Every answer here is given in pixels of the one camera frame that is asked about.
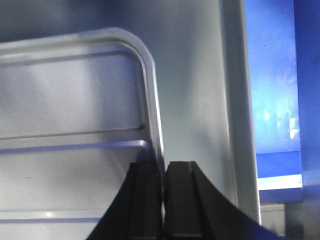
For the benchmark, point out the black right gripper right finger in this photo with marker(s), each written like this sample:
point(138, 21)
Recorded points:
point(196, 210)

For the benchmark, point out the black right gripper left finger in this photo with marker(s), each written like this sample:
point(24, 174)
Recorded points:
point(136, 211)

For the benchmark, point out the silver metal tray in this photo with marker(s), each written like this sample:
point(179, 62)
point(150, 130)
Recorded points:
point(75, 111)

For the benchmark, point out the large grey plastic tray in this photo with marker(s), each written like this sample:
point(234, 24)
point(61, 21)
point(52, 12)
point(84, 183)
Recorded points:
point(200, 52)

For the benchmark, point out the blue crate right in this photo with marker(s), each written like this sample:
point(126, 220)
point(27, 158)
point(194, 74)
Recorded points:
point(283, 42)

